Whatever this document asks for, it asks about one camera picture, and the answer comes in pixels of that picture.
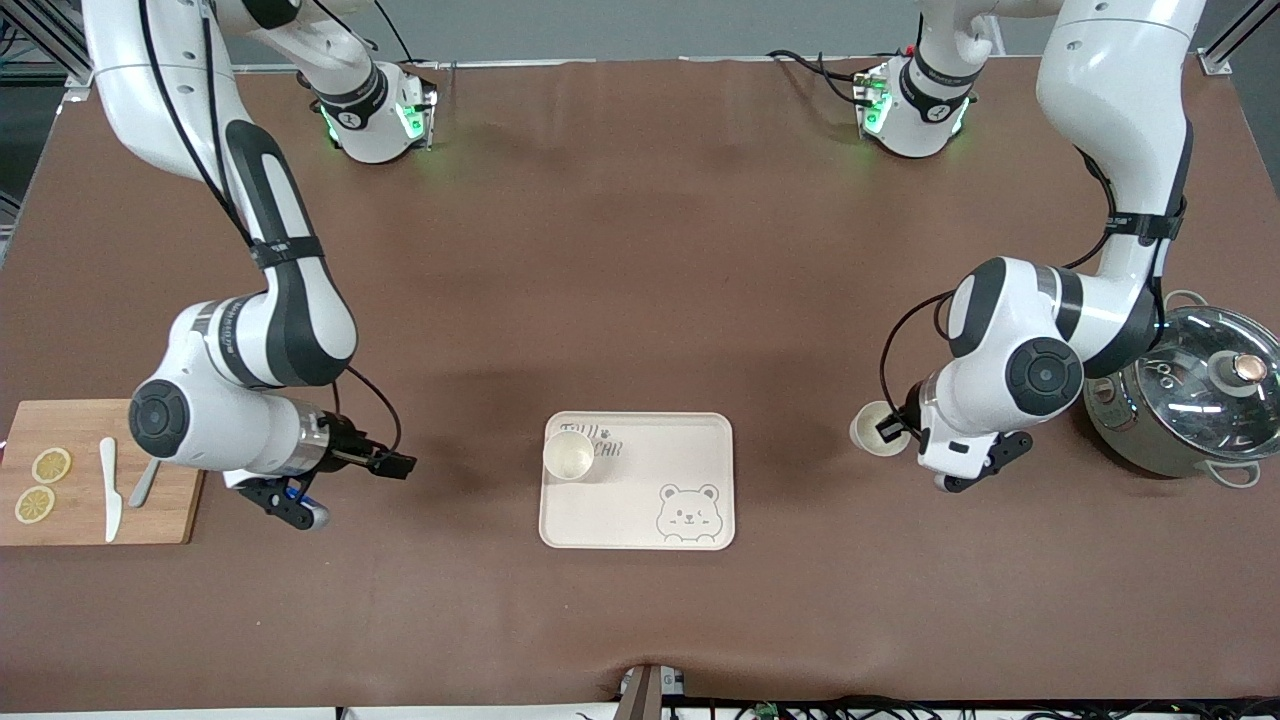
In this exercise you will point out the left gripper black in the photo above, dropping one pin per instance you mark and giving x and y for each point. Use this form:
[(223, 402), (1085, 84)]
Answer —
[(911, 416)]

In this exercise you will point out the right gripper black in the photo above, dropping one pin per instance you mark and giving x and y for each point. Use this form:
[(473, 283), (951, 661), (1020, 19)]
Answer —
[(346, 452)]

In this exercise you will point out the white cup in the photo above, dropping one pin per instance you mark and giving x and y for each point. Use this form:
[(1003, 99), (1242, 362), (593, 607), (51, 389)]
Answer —
[(568, 458), (868, 430)]

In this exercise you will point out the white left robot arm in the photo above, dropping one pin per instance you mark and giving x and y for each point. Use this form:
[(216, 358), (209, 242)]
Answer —
[(1110, 100)]

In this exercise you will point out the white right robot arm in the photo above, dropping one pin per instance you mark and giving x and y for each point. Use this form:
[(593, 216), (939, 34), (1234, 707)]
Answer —
[(290, 330)]

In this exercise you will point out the beige bear print tray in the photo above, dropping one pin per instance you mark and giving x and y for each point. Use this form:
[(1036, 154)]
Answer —
[(620, 510)]

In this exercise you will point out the grey plastic knife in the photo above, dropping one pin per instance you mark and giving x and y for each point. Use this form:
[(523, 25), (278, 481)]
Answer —
[(142, 490)]

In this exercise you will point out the grey electric cooking pot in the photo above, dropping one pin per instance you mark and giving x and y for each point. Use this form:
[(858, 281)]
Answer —
[(1150, 450)]

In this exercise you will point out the white plastic knife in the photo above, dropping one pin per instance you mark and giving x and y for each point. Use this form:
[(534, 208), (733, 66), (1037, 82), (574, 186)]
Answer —
[(110, 500)]

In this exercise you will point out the brown table mat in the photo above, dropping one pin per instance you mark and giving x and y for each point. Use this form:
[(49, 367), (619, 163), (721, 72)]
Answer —
[(640, 250)]

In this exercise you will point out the wooden cutting board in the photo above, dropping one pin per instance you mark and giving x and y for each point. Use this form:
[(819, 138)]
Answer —
[(70, 430)]

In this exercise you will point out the glass pot lid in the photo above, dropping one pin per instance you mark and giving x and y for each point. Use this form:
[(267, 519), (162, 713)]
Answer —
[(1210, 400)]

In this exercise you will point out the lemon slice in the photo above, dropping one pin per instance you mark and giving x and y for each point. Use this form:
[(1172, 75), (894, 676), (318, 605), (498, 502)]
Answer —
[(35, 505), (51, 466)]

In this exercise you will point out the table edge clamp mount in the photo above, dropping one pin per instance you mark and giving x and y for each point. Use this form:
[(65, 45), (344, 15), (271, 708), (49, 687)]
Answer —
[(642, 695)]

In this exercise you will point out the aluminium frame profile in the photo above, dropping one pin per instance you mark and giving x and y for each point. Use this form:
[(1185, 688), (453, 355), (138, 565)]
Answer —
[(1215, 62), (40, 40)]

